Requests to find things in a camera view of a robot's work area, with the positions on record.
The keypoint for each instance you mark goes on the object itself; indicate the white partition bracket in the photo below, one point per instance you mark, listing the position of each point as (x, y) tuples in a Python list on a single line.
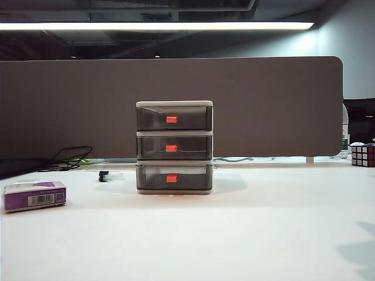
[(309, 159)]

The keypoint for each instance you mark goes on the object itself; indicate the purple white napkin pack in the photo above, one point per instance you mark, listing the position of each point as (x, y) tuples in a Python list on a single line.
[(17, 202)]

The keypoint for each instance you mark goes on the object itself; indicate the small black clip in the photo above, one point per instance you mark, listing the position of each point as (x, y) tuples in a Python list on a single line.
[(102, 177)]

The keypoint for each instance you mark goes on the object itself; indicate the black flat pad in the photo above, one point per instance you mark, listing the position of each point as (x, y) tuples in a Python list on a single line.
[(20, 168)]

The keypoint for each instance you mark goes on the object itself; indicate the black monitor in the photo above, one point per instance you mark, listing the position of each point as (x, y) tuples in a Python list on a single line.
[(360, 120)]

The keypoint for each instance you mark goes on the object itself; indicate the clear plastic bottle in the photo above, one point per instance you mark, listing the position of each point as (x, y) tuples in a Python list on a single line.
[(345, 128)]

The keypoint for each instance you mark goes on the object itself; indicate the white drawer cabinet frame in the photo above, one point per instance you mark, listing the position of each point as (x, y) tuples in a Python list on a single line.
[(175, 103)]

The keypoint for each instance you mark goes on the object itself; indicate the long ceiling light strip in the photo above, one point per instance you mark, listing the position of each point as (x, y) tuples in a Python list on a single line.
[(146, 26)]

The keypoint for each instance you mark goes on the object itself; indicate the brown desk partition panel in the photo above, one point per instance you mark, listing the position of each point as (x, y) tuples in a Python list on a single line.
[(263, 117)]

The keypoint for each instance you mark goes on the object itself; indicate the Rubik's cube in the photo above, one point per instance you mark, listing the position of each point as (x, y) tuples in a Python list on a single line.
[(363, 155)]

